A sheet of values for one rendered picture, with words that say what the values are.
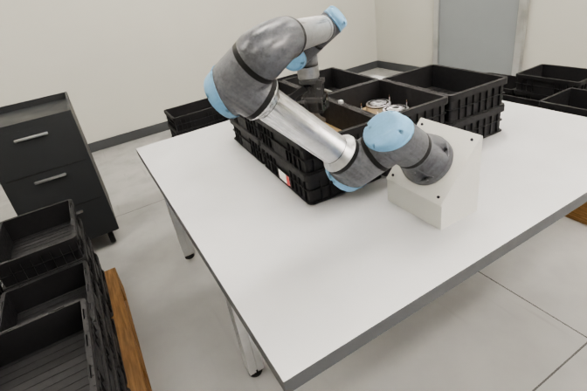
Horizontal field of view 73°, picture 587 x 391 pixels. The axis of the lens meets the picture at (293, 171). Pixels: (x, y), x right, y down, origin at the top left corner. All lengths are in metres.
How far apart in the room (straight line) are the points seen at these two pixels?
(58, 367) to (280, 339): 0.73
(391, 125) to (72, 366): 1.11
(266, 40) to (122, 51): 3.75
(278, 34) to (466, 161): 0.61
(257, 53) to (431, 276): 0.66
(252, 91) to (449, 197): 0.61
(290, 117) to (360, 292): 0.45
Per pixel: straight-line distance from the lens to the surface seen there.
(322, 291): 1.01
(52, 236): 2.12
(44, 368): 1.46
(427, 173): 1.14
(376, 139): 1.04
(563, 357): 1.90
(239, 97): 0.89
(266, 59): 0.85
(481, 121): 1.71
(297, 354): 0.90
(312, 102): 1.39
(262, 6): 4.98
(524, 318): 1.99
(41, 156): 2.56
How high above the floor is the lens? 1.40
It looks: 27 degrees down
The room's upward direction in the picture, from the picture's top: 9 degrees counter-clockwise
